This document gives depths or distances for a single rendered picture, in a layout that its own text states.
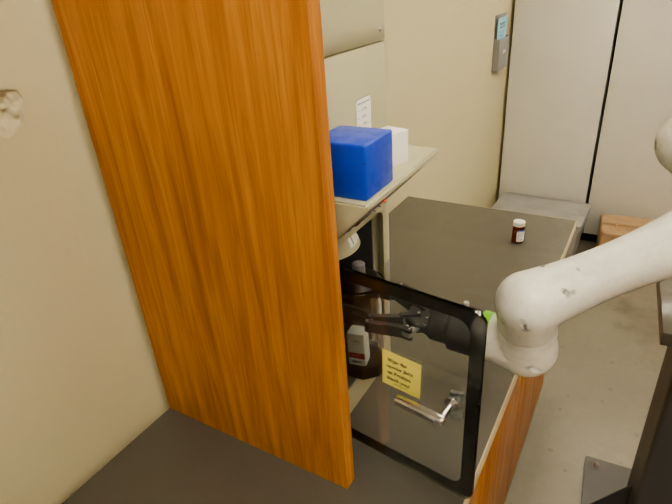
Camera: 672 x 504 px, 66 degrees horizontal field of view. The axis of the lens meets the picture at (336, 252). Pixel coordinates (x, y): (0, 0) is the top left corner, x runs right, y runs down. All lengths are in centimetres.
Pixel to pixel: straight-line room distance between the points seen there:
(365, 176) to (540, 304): 34
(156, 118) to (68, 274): 37
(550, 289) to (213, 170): 56
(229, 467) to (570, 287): 76
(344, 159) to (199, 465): 72
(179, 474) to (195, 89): 77
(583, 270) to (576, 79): 299
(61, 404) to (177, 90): 67
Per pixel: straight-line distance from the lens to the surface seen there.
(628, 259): 96
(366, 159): 80
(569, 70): 384
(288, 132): 73
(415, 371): 90
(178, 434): 129
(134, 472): 125
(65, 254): 110
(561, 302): 90
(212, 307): 101
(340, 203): 83
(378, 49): 106
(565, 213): 382
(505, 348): 98
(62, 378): 117
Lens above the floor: 182
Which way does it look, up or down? 28 degrees down
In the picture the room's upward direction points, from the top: 4 degrees counter-clockwise
